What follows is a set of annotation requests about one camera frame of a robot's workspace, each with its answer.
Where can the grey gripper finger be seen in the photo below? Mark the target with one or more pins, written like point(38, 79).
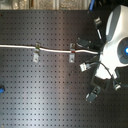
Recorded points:
point(83, 43)

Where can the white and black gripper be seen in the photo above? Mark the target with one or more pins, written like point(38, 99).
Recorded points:
point(102, 77)

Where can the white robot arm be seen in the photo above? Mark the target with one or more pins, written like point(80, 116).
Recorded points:
point(112, 52)

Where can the black perforated breadboard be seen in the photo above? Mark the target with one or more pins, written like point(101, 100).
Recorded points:
point(51, 93)

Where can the right metal cable clip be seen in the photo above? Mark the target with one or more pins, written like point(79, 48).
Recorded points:
point(72, 53)

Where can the metal cable clip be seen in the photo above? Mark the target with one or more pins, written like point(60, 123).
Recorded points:
point(72, 53)
point(36, 52)

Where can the left metal cable clip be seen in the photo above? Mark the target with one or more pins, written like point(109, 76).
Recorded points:
point(36, 52)

